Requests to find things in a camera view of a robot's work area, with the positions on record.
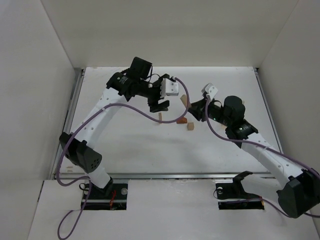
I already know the wooden box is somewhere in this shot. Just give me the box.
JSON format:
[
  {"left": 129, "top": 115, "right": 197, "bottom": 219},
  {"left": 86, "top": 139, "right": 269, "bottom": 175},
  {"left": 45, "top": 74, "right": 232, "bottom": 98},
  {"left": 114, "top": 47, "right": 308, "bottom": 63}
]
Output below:
[{"left": 219, "top": 98, "right": 246, "bottom": 127}]

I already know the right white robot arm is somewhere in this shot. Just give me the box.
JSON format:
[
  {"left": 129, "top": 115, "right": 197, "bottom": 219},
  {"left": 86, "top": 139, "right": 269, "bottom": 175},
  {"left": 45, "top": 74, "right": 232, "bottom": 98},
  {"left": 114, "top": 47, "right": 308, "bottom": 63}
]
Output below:
[{"left": 188, "top": 95, "right": 320, "bottom": 219}]

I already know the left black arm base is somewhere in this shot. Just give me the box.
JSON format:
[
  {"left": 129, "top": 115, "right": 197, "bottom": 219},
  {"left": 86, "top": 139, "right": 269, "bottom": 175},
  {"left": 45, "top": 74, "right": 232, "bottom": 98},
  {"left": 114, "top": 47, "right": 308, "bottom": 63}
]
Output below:
[{"left": 79, "top": 182, "right": 128, "bottom": 211}]

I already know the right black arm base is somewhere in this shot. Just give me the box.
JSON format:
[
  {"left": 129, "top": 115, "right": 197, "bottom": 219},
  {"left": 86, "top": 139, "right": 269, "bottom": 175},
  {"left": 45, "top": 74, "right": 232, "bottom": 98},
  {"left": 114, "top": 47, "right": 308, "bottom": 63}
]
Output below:
[{"left": 213, "top": 171, "right": 265, "bottom": 210}]

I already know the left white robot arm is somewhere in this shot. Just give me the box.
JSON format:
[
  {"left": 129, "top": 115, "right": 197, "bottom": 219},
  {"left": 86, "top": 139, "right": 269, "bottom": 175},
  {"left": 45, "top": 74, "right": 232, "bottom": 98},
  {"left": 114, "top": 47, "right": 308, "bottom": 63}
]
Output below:
[{"left": 58, "top": 57, "right": 186, "bottom": 195}]

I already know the dark orange triangular block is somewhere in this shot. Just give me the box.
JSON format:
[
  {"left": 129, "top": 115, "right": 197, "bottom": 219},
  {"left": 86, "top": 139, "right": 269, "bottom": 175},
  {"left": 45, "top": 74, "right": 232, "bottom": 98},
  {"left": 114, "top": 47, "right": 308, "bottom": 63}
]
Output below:
[{"left": 176, "top": 117, "right": 188, "bottom": 124}]

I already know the small light wood cube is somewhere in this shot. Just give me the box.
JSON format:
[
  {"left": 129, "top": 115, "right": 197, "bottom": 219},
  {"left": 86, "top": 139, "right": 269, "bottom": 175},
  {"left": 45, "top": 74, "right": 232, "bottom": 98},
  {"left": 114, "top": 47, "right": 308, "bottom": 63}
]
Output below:
[{"left": 187, "top": 122, "right": 195, "bottom": 131}]

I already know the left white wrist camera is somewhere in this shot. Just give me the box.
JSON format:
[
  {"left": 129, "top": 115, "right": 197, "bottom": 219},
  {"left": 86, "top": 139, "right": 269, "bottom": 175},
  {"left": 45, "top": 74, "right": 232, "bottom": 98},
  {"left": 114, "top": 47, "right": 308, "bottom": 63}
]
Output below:
[{"left": 160, "top": 78, "right": 179, "bottom": 98}]

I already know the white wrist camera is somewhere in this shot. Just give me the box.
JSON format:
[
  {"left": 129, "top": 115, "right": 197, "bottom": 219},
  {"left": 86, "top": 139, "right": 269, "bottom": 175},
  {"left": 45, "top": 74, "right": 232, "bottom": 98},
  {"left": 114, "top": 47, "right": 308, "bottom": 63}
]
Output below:
[
  {"left": 201, "top": 83, "right": 219, "bottom": 101},
  {"left": 160, "top": 78, "right": 179, "bottom": 98}
]

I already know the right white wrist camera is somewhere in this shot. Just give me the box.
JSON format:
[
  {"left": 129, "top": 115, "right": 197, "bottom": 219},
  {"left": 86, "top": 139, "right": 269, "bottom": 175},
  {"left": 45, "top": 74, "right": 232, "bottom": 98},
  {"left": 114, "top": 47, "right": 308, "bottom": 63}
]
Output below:
[{"left": 201, "top": 83, "right": 219, "bottom": 101}]

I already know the aluminium table edge rail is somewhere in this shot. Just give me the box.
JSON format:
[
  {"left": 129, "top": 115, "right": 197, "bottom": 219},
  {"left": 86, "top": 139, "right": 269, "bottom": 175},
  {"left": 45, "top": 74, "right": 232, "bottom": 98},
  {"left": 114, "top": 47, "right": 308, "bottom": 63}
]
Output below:
[{"left": 253, "top": 67, "right": 284, "bottom": 154}]

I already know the front aluminium rail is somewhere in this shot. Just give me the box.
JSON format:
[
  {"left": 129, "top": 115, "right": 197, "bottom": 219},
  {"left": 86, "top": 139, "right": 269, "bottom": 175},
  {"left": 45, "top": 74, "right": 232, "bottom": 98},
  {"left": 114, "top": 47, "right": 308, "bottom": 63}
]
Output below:
[{"left": 60, "top": 172, "right": 275, "bottom": 180}]

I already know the left aluminium side rail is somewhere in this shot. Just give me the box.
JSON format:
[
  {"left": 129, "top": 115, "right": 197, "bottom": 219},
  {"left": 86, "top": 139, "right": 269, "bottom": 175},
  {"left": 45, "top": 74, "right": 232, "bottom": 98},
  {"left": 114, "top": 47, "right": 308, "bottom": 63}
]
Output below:
[{"left": 49, "top": 67, "right": 86, "bottom": 180}]

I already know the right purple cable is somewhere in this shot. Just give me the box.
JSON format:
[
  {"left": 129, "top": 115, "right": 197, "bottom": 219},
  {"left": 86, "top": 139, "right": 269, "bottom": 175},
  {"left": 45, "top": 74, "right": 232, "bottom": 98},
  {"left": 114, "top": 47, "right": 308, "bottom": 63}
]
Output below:
[{"left": 203, "top": 97, "right": 320, "bottom": 218}]

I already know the purple cable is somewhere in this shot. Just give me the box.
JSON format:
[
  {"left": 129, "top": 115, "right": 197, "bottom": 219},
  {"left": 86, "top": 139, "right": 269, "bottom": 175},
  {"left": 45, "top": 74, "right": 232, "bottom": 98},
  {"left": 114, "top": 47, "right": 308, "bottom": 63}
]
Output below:
[
  {"left": 203, "top": 97, "right": 320, "bottom": 218},
  {"left": 56, "top": 77, "right": 190, "bottom": 240}
]

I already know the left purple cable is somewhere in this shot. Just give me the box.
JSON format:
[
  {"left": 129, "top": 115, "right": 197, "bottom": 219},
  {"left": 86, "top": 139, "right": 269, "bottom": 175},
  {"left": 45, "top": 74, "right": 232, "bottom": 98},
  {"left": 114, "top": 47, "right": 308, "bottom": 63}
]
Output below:
[{"left": 56, "top": 77, "right": 190, "bottom": 240}]

